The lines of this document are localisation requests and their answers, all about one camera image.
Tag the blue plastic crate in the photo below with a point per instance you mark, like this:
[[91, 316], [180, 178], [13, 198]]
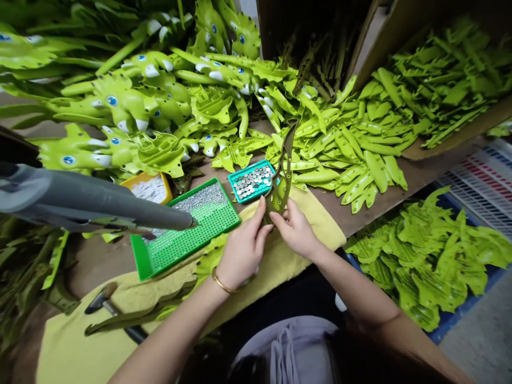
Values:
[[460, 316]]

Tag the green perforated screw tray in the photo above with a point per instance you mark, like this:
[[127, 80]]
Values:
[[200, 236]]

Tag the pile of white plastic pieces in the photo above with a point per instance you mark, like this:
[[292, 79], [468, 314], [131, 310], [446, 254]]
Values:
[[150, 189]]

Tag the lime toy shell part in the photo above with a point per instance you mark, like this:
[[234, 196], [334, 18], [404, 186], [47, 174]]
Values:
[[210, 256]]

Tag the person's right hand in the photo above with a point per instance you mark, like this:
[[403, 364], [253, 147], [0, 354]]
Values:
[[300, 236]]

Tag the person's left hand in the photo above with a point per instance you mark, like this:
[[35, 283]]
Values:
[[240, 252]]

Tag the pile of olive toy parts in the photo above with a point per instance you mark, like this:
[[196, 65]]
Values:
[[28, 264]]

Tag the pile of small silver screws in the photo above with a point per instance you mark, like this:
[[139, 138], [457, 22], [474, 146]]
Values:
[[198, 200]]

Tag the pile of green dinosaur heads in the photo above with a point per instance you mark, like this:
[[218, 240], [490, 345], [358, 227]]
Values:
[[120, 92]]

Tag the yellow small parts tray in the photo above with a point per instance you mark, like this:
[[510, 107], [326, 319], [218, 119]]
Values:
[[149, 188]]

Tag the person's body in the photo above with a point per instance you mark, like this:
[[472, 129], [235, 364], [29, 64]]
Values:
[[296, 348]]

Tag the large cardboard box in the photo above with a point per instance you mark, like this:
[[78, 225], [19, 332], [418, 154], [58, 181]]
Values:
[[460, 132]]

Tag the pile of lime leaf-shaped shells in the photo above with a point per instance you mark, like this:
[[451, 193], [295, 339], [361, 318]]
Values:
[[352, 152]]

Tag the yellow cloth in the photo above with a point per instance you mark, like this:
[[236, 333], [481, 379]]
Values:
[[80, 352]]

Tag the teal small parts tray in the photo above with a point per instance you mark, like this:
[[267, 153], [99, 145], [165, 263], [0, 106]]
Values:
[[252, 182]]

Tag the pile of round metal discs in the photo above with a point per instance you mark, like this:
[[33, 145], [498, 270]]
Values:
[[252, 180]]

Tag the olive leaf-shaped toy shell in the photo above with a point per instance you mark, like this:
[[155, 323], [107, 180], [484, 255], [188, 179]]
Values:
[[285, 176]]

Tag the grey electric screwdriver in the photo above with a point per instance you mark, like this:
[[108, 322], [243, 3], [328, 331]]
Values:
[[92, 200]]

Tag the white plastic basket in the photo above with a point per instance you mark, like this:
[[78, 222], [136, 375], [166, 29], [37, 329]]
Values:
[[484, 180]]

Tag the heap of lime plastic strips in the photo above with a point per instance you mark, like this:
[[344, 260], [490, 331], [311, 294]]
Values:
[[452, 76]]

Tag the cardboard box with olive parts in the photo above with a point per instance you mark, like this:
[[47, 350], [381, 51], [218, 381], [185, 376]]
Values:
[[316, 36]]

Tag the olive long toy part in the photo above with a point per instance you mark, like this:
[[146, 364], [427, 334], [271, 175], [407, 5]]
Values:
[[144, 314]]

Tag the pile of lime frill shells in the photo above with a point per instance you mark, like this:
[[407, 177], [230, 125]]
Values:
[[432, 256]]

